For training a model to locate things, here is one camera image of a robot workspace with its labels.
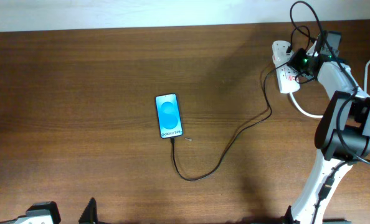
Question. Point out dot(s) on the white power strip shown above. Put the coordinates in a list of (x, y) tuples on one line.
[(285, 75)]

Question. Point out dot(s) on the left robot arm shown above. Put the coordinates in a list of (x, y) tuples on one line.
[(48, 213)]

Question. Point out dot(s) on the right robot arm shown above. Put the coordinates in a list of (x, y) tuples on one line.
[(342, 137)]

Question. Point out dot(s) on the white USB charger adapter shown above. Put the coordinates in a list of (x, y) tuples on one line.
[(280, 56)]

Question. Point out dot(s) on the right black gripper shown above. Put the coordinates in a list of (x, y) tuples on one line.
[(295, 56)]

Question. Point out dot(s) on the blue Samsung Galaxy smartphone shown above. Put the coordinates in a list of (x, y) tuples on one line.
[(169, 118)]

